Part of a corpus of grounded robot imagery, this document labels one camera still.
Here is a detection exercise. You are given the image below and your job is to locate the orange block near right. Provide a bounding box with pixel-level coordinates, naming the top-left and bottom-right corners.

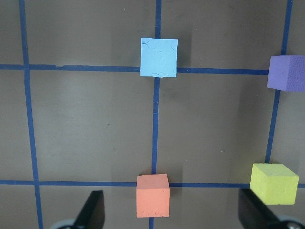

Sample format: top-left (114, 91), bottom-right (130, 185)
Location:
top-left (136, 174), bottom-right (170, 218)

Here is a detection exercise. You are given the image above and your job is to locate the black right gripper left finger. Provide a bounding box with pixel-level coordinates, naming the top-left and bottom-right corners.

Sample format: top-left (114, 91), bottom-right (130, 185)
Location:
top-left (74, 190), bottom-right (105, 229)

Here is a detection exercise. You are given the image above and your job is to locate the purple block right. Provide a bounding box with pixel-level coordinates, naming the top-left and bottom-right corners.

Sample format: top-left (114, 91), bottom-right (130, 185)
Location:
top-left (267, 55), bottom-right (305, 92)

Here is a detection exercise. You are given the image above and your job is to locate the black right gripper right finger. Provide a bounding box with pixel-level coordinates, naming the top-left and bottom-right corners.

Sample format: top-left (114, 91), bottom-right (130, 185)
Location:
top-left (238, 188), bottom-right (284, 229)

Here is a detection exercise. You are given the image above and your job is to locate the light blue block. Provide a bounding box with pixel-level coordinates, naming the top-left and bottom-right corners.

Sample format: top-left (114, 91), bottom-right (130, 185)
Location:
top-left (140, 38), bottom-right (178, 78)

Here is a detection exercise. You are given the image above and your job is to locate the yellow block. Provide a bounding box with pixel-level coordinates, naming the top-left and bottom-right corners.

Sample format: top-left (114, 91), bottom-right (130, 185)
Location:
top-left (250, 163), bottom-right (299, 205)

